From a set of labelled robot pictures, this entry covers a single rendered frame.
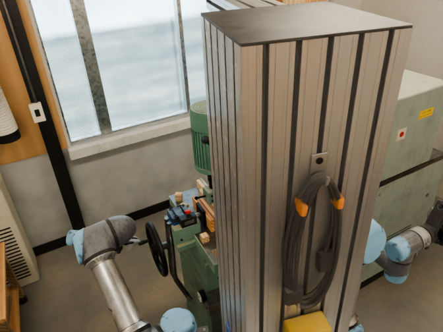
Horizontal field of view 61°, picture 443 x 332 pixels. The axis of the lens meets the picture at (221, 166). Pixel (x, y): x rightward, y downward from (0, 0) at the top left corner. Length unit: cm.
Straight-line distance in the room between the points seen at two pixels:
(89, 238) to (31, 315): 167
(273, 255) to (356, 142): 25
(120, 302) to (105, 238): 23
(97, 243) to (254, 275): 80
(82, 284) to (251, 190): 257
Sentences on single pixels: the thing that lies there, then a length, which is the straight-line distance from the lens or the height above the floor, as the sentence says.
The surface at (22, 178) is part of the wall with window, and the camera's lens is 307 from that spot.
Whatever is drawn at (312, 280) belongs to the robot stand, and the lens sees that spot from 79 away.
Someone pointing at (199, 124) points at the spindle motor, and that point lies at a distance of 162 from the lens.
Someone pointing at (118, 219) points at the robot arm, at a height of 127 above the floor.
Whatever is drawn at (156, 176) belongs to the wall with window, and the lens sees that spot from 333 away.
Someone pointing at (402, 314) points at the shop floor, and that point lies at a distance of 286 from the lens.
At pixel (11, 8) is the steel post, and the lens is 265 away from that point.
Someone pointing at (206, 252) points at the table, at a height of 90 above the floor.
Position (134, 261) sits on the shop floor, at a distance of 311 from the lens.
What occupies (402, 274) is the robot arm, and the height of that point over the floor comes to 112.
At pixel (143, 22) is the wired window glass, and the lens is 297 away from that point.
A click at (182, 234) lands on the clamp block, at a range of 185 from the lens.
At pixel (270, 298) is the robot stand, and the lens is 78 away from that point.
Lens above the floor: 214
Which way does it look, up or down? 32 degrees down
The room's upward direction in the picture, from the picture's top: 3 degrees counter-clockwise
